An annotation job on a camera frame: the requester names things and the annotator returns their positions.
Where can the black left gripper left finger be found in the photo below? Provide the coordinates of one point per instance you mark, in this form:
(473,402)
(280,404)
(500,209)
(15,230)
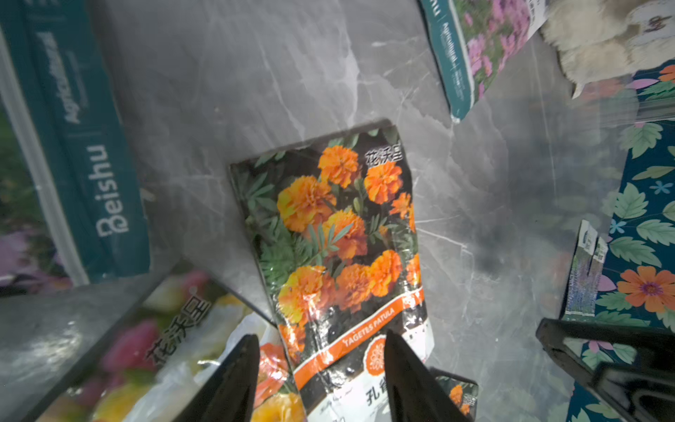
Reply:
(229,394)

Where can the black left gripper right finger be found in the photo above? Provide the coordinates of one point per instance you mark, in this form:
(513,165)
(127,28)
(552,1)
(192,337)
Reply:
(413,393)

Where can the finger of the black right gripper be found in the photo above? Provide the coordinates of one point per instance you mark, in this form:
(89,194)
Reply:
(628,369)

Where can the marigold seed packet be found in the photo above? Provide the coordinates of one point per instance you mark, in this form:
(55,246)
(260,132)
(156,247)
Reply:
(462,391)
(332,228)

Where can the pink cosmos seed packet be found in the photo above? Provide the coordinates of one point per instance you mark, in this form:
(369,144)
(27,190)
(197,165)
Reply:
(472,40)

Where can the mixed flowers seed packet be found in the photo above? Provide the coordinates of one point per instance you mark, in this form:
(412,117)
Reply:
(167,348)

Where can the pink flowers seed packet left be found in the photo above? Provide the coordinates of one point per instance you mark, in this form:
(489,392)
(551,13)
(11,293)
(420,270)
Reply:
(71,207)

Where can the white plush dog toy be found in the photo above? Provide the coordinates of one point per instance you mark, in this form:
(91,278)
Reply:
(601,40)

